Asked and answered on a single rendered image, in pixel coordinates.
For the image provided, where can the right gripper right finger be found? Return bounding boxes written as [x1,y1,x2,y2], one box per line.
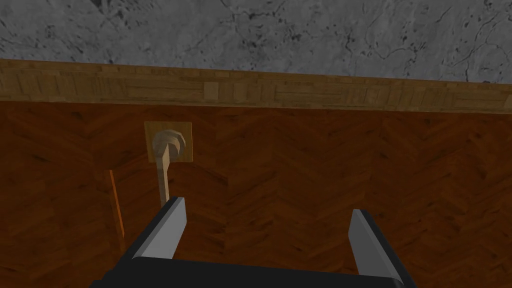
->
[347,208,409,283]

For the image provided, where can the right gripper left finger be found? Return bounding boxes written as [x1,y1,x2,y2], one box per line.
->
[128,196,188,261]

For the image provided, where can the tan wooden door handle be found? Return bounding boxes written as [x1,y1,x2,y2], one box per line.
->
[143,121,194,209]

